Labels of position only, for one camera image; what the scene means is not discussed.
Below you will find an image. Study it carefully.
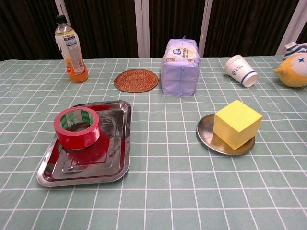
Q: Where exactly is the red tape roll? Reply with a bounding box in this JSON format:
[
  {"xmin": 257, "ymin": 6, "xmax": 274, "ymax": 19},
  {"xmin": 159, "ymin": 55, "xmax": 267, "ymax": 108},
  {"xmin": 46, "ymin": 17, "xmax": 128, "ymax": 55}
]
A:
[{"xmin": 53, "ymin": 107, "xmax": 101, "ymax": 150}]

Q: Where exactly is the yellow cube block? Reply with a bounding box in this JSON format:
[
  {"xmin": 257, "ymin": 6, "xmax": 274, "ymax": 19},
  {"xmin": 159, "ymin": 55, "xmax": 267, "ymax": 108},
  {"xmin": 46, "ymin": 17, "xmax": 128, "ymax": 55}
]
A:
[{"xmin": 213, "ymin": 100, "xmax": 263, "ymax": 151}]

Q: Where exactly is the round woven rattan coaster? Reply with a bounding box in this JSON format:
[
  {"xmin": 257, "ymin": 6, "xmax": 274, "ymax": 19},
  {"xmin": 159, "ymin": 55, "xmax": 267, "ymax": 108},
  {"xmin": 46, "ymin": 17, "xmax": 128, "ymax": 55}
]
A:
[{"xmin": 113, "ymin": 69, "xmax": 160, "ymax": 94}]

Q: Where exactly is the purple bread bag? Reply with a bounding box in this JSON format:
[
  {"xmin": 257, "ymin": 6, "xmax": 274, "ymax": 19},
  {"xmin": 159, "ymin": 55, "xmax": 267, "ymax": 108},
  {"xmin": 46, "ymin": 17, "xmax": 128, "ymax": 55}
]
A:
[{"xmin": 161, "ymin": 35, "xmax": 201, "ymax": 97}]

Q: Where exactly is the rectangular steel tray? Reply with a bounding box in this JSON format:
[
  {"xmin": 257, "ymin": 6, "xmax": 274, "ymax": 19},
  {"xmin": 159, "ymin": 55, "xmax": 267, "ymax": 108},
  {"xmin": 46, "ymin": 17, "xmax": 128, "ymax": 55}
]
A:
[{"xmin": 36, "ymin": 100, "xmax": 133, "ymax": 188}]

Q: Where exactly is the round steel plate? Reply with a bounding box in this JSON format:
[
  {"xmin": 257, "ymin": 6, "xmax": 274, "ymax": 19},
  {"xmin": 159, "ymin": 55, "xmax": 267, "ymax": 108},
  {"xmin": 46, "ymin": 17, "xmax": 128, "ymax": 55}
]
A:
[{"xmin": 196, "ymin": 113, "xmax": 256, "ymax": 157}]

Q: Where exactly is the green checked tablecloth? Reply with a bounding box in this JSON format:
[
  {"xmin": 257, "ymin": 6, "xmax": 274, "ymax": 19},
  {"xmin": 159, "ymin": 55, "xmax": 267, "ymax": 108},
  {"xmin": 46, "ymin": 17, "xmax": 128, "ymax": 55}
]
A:
[{"xmin": 0, "ymin": 55, "xmax": 307, "ymax": 230}]

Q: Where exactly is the orange juice bottle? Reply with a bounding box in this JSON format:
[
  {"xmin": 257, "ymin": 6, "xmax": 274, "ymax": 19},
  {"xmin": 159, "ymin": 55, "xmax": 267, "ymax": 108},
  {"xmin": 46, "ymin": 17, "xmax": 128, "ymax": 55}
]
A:
[{"xmin": 54, "ymin": 14, "xmax": 89, "ymax": 84}]

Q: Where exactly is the white paper cup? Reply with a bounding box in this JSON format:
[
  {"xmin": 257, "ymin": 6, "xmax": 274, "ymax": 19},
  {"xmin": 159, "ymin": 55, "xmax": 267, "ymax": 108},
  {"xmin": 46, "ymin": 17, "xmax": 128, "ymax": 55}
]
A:
[{"xmin": 224, "ymin": 54, "xmax": 259, "ymax": 88}]

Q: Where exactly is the yellow plush toy striped hat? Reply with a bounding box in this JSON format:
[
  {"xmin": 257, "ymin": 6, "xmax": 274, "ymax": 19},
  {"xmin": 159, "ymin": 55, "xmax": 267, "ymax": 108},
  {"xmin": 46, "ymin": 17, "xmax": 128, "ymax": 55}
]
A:
[{"xmin": 274, "ymin": 42, "xmax": 307, "ymax": 88}]

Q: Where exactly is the white partition post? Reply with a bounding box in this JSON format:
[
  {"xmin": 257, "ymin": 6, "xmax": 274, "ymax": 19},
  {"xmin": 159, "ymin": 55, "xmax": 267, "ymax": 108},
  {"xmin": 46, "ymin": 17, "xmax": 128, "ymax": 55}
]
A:
[
  {"xmin": 54, "ymin": 0, "xmax": 67, "ymax": 19},
  {"xmin": 134, "ymin": 0, "xmax": 151, "ymax": 58},
  {"xmin": 199, "ymin": 0, "xmax": 213, "ymax": 58},
  {"xmin": 275, "ymin": 0, "xmax": 307, "ymax": 56}
]

